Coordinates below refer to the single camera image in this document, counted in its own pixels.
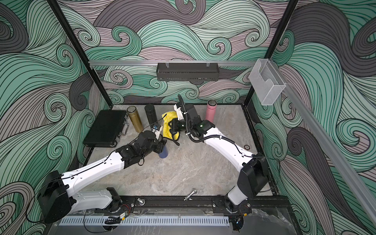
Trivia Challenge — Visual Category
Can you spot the blue thermos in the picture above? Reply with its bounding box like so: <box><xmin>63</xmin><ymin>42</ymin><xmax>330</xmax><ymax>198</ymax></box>
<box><xmin>158</xmin><ymin>146</ymin><xmax>168</xmax><ymax>159</ymax></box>

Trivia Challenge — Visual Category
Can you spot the yellow cleaning cloth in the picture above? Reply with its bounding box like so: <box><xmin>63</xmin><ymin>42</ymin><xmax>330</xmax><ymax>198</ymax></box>
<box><xmin>162</xmin><ymin>111</ymin><xmax>180</xmax><ymax>146</ymax></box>

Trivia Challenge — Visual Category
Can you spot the pink thermos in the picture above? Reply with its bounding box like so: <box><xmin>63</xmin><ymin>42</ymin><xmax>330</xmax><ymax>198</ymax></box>
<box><xmin>205</xmin><ymin>100</ymin><xmax>217</xmax><ymax>123</ymax></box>

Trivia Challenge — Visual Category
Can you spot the black thermos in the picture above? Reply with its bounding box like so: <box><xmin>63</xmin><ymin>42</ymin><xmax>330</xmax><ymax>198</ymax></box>
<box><xmin>145</xmin><ymin>104</ymin><xmax>158</xmax><ymax>127</ymax></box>

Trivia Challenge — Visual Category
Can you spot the gold thermos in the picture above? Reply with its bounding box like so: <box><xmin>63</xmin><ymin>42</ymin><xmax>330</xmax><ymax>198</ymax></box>
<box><xmin>126</xmin><ymin>106</ymin><xmax>144</xmax><ymax>133</ymax></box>

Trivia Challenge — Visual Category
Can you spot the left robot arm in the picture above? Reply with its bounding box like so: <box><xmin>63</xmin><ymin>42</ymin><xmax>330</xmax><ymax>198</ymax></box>
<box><xmin>37</xmin><ymin>131</ymin><xmax>166</xmax><ymax>224</ymax></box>

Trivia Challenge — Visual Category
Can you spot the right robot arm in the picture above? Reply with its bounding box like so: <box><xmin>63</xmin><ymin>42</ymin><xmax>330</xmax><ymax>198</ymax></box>
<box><xmin>174</xmin><ymin>101</ymin><xmax>269</xmax><ymax>213</ymax></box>

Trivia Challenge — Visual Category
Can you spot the black case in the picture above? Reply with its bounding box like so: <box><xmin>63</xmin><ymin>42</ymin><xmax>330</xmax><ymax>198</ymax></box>
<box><xmin>83</xmin><ymin>110</ymin><xmax>128</xmax><ymax>147</ymax></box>

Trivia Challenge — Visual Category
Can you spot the silver bolt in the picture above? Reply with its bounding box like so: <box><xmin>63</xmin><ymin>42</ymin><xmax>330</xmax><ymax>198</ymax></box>
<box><xmin>184</xmin><ymin>189</ymin><xmax>197</xmax><ymax>201</ymax></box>

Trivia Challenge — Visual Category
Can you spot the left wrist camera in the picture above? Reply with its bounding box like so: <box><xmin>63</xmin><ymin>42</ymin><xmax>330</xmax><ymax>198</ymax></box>
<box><xmin>151</xmin><ymin>124</ymin><xmax>163</xmax><ymax>141</ymax></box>

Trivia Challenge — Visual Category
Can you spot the black wall shelf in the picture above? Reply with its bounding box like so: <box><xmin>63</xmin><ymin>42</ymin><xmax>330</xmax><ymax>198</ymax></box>
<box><xmin>156</xmin><ymin>62</ymin><xmax>219</xmax><ymax>81</ymax></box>

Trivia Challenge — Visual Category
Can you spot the white slotted cable duct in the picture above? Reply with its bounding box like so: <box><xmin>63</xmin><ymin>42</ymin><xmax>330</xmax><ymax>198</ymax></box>
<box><xmin>59</xmin><ymin>215</ymin><xmax>230</xmax><ymax>227</ymax></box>

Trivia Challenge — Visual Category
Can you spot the clear plastic wall holder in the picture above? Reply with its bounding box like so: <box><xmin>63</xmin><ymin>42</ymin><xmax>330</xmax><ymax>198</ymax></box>
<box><xmin>248</xmin><ymin>59</ymin><xmax>286</xmax><ymax>106</ymax></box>

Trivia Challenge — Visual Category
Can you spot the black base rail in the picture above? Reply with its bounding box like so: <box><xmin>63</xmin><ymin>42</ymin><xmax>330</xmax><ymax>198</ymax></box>
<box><xmin>58</xmin><ymin>195</ymin><xmax>291</xmax><ymax>215</ymax></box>

